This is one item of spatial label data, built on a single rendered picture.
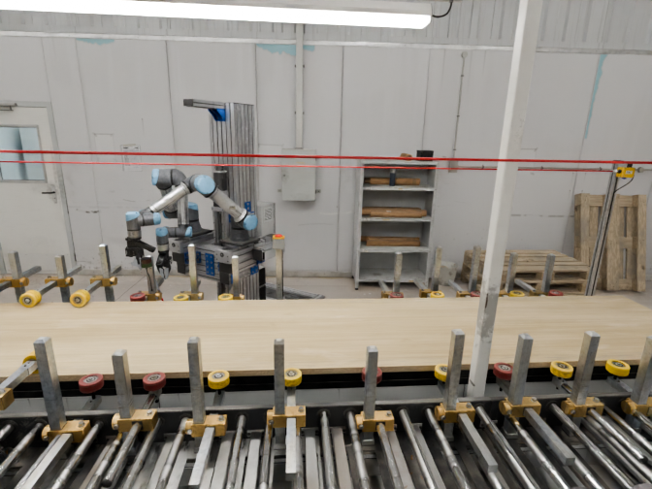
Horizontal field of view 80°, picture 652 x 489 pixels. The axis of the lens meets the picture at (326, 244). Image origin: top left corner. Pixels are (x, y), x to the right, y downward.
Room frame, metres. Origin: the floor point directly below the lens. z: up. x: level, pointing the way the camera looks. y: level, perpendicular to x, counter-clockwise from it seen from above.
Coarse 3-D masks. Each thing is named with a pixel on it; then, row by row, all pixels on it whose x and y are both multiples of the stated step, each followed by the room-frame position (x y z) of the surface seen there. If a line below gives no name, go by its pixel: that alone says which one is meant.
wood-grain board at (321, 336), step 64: (0, 320) 1.74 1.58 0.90; (64, 320) 1.75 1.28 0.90; (128, 320) 1.77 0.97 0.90; (192, 320) 1.78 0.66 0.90; (256, 320) 1.80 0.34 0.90; (320, 320) 1.81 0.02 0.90; (384, 320) 1.83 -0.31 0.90; (448, 320) 1.84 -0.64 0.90; (512, 320) 1.86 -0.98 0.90; (576, 320) 1.88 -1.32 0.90; (640, 320) 1.89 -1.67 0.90
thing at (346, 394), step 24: (24, 384) 1.29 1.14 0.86; (72, 384) 1.31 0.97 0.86; (168, 384) 1.34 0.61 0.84; (240, 384) 1.37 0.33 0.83; (264, 384) 1.37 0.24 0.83; (312, 384) 1.39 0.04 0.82; (336, 384) 1.40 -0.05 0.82; (360, 384) 1.41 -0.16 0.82; (384, 384) 1.42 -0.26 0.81; (408, 384) 1.42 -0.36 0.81; (432, 384) 1.43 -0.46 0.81; (528, 384) 1.47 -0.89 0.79; (552, 384) 1.48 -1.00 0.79; (600, 384) 1.50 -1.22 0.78; (24, 408) 1.29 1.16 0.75; (72, 408) 1.31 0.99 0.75; (96, 408) 1.32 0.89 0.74
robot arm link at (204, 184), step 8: (192, 176) 2.60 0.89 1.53; (200, 176) 2.53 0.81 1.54; (208, 176) 2.55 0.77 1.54; (192, 184) 2.54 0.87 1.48; (200, 184) 2.49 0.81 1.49; (208, 184) 2.52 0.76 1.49; (216, 184) 2.60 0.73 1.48; (200, 192) 2.51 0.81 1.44; (208, 192) 2.51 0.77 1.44; (216, 192) 2.58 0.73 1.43; (216, 200) 2.58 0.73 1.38; (224, 200) 2.61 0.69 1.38; (224, 208) 2.62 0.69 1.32; (232, 208) 2.64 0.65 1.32; (240, 208) 2.70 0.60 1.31; (240, 216) 2.68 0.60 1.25; (248, 216) 2.69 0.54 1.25; (240, 224) 2.70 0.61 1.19; (248, 224) 2.69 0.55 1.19; (256, 224) 2.74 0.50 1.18
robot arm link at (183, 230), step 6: (174, 174) 2.74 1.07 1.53; (180, 174) 2.77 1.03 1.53; (174, 180) 2.74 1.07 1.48; (180, 180) 2.75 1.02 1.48; (186, 198) 2.75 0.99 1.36; (180, 204) 2.71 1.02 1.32; (186, 204) 2.73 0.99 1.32; (180, 210) 2.70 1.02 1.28; (186, 210) 2.72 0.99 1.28; (180, 216) 2.69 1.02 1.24; (186, 216) 2.71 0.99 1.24; (180, 222) 2.68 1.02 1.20; (186, 222) 2.70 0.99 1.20; (180, 228) 2.67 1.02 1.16; (186, 228) 2.68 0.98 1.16; (180, 234) 2.66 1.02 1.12; (186, 234) 2.67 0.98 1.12
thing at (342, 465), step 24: (312, 432) 1.22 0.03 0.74; (336, 432) 1.22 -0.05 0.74; (624, 432) 1.25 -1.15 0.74; (312, 456) 1.10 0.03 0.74; (336, 456) 1.10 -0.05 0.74; (504, 456) 1.14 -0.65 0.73; (648, 456) 1.14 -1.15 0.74; (216, 480) 0.99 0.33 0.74; (312, 480) 1.00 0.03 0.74; (408, 480) 1.01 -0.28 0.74; (504, 480) 1.02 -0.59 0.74
